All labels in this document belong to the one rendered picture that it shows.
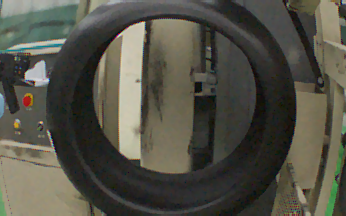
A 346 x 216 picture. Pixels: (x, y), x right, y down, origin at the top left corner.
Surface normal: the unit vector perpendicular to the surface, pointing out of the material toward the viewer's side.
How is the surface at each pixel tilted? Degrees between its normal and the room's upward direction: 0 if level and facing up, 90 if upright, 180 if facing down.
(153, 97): 90
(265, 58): 84
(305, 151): 90
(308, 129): 90
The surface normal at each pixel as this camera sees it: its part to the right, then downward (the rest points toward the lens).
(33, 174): -0.04, 0.20
